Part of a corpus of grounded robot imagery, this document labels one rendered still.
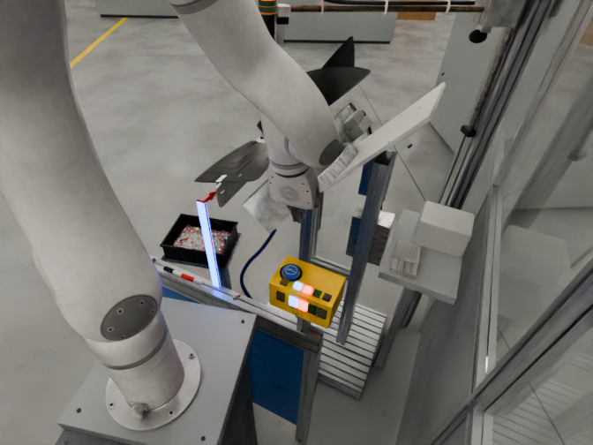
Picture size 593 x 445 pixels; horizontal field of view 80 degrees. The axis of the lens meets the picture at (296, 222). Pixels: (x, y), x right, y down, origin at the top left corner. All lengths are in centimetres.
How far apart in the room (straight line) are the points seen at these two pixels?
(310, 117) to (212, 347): 58
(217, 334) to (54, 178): 58
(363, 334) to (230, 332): 116
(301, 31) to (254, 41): 619
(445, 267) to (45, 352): 194
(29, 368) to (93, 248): 184
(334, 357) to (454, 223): 94
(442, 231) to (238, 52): 93
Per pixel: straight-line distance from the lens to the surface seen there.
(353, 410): 186
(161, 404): 83
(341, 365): 185
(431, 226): 124
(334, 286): 83
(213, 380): 84
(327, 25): 672
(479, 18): 120
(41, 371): 224
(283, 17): 99
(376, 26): 690
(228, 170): 98
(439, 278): 122
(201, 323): 92
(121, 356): 65
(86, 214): 45
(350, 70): 96
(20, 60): 37
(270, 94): 51
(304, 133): 52
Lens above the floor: 172
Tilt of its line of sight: 42 degrees down
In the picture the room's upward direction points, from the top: 3 degrees clockwise
